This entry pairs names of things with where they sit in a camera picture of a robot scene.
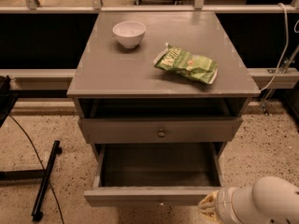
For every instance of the foam gripper body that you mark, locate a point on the foam gripper body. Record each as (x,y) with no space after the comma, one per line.
(222,203)

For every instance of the grey drawer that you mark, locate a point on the grey drawer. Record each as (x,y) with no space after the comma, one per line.
(155,175)
(173,130)

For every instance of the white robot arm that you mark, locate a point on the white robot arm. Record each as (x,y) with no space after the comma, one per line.
(270,200)

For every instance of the grey top drawer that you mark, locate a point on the grey top drawer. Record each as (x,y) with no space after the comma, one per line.
(173,130)

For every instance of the grey wooden drawer cabinet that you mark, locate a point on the grey wooden drawer cabinet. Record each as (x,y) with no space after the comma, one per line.
(113,82)

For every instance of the green chip bag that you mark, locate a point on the green chip bag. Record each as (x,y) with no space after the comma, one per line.
(182,62)

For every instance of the white ceramic bowl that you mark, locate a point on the white ceramic bowl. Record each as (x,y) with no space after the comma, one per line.
(129,33)

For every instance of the metal railing frame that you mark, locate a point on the metal railing frame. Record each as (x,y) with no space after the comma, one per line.
(93,0)

